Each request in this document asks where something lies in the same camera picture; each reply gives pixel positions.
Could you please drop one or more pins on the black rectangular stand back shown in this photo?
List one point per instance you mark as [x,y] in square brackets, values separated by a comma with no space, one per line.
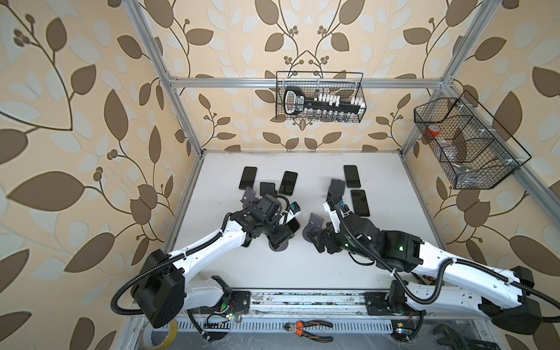
[336,190]

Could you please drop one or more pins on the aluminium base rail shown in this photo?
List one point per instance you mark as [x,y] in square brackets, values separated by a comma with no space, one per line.
[312,319]

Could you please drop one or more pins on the green phone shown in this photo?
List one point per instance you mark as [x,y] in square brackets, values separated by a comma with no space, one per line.
[288,183]
[352,177]

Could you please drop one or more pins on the silver phone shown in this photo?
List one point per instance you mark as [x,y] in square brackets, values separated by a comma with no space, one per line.
[360,204]

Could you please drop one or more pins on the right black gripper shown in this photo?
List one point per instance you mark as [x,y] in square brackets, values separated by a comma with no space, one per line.
[329,232]

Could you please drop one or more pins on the black wire basket right wall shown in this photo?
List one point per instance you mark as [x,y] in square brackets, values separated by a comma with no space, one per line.
[476,150]

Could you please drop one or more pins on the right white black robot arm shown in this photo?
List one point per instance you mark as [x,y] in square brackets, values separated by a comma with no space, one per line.
[427,278]

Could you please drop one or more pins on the black phone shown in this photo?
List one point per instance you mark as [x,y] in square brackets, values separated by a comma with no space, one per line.
[293,225]

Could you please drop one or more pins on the purple edged phone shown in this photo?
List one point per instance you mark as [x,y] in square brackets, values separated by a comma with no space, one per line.
[248,177]

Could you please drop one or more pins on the black rectangular stand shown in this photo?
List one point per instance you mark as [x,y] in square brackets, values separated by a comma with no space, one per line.
[336,190]
[267,188]

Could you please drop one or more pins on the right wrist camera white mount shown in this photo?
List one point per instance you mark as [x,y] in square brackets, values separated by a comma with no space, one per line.
[330,208]

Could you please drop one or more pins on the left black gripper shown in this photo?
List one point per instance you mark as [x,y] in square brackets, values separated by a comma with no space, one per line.
[282,235]

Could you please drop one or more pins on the black wire basket wall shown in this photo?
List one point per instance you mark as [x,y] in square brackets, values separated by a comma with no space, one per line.
[476,150]
[343,83]

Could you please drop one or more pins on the black socket tool set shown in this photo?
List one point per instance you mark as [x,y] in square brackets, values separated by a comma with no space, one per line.
[295,102]

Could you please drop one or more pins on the round dark stand front left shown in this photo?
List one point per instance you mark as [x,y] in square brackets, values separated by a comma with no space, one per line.
[280,248]

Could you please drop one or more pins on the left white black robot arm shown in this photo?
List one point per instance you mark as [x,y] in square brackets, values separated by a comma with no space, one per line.
[166,287]

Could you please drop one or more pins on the black wire basket back wall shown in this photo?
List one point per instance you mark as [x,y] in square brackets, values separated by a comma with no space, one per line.
[343,83]

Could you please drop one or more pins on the red capped item in basket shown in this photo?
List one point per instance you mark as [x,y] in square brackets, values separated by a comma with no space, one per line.
[432,131]

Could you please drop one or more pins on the black adjustable wrench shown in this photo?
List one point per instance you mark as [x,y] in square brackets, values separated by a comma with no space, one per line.
[456,341]

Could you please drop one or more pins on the yellow tape roll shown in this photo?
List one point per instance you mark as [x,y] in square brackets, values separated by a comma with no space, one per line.
[155,339]

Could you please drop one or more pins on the black rectangular stand left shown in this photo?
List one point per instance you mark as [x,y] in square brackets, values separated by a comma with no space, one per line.
[267,188]

